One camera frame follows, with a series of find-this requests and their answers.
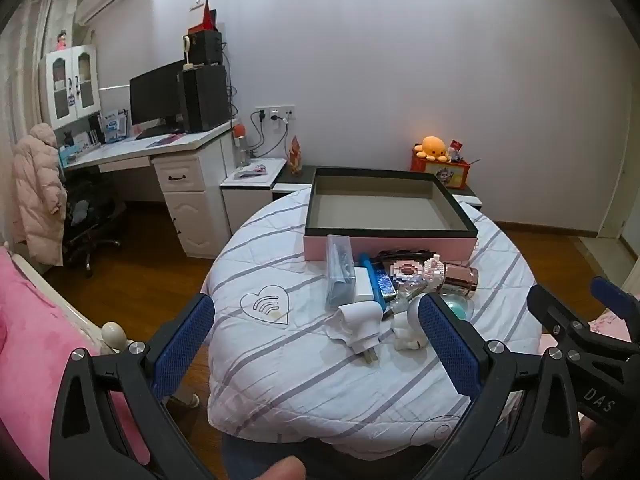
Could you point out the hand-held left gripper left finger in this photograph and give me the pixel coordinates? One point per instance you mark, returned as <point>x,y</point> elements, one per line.
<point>182,340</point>

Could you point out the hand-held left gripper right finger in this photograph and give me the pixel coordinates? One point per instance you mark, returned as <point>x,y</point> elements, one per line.
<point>447,345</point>

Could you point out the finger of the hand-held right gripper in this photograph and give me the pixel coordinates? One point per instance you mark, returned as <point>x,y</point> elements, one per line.
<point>542,310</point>
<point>612,296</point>

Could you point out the teal ball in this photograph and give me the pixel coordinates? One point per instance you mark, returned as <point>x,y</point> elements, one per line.
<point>457,307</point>

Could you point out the white round toy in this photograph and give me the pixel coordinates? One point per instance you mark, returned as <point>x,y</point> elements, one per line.
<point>407,327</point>

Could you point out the small clear bottle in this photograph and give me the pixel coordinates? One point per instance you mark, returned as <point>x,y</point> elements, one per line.
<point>407,294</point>

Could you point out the rose gold cylinder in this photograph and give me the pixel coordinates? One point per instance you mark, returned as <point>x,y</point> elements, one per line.
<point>460,277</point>

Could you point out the pink block figure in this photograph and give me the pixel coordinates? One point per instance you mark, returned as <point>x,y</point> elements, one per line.
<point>432,272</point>

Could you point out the dark blue patterned box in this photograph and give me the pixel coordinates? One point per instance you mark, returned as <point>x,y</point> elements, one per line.
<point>386,285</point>

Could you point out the pink block donut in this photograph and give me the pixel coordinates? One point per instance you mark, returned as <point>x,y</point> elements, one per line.
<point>405,270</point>

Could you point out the white charger plug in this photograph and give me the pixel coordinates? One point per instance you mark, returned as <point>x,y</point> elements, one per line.
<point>360,330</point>

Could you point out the small white box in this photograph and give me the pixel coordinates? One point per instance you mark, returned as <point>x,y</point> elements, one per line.
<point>362,285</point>

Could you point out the blue tube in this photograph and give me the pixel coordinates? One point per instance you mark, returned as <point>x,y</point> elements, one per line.
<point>367,262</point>

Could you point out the clear plastic case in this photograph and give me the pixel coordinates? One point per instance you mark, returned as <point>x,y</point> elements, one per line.
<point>337,280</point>

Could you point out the pink storage box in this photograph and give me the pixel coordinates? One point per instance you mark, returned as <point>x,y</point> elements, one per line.
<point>375,210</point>

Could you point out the person's left hand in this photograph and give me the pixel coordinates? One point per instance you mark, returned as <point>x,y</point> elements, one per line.
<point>280,470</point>

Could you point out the pink printed cloth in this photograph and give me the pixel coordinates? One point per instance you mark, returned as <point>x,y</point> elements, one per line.
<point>615,330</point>

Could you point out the white door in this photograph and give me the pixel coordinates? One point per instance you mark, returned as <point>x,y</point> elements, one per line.
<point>631,200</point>

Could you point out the black hair band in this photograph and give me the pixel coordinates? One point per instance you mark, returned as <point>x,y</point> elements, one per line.
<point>395,254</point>

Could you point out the white nightstand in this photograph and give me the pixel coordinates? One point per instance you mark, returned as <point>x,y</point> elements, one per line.
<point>245,205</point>

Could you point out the black office chair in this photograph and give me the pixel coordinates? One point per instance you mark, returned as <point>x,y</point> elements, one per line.
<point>90,220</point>

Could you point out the pink bed blanket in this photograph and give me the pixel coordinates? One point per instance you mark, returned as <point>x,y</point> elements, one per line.
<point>30,360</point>

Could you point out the red printed toy box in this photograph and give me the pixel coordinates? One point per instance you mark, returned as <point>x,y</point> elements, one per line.
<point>445,175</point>

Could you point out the small red figurine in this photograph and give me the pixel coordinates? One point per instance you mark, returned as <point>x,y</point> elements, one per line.
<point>455,151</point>

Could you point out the small pink packets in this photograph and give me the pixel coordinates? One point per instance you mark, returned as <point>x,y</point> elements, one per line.
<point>252,171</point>

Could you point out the white desk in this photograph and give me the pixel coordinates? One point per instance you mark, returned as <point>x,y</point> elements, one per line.
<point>150,152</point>

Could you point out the orange octopus plush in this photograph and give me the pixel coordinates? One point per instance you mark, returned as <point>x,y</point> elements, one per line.
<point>431,149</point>

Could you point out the pink booklet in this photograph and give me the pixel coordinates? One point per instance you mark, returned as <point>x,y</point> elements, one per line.
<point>165,141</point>

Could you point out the bottle with red cap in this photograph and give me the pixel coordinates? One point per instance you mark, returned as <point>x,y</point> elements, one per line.
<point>241,147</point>

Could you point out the pink puffer jacket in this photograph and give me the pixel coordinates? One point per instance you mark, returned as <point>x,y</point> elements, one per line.
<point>37,195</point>

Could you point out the black keyboard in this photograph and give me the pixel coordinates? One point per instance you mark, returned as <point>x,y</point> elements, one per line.
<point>155,132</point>

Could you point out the orange figurine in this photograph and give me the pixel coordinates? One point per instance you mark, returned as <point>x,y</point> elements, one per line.
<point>294,155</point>

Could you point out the blue and white box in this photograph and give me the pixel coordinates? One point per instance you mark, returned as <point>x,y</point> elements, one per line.
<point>115,127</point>

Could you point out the black computer tower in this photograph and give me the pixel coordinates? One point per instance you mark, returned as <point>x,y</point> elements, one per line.
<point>205,97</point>

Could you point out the black computer monitor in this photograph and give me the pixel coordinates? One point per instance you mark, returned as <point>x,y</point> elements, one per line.
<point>157,92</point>

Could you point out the white hutch cabinet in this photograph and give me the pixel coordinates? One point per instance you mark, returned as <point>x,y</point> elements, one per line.
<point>70,85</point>

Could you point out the black speaker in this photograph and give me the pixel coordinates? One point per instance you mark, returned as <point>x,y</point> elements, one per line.
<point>207,47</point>

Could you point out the small cream webcam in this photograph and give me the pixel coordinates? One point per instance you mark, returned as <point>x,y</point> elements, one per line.
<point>187,45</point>

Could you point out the red folder box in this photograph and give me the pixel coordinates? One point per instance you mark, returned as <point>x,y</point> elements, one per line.
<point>206,20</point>

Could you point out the white curtain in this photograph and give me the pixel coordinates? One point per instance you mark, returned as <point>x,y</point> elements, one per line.
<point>25,60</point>

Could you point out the small pink doll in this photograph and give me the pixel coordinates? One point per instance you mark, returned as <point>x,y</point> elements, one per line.
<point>62,40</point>

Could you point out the white bed frame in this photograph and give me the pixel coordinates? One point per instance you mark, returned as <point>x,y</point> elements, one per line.
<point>112,332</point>

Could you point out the white wall outlet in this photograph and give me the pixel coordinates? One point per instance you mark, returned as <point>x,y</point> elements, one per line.
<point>275,112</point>

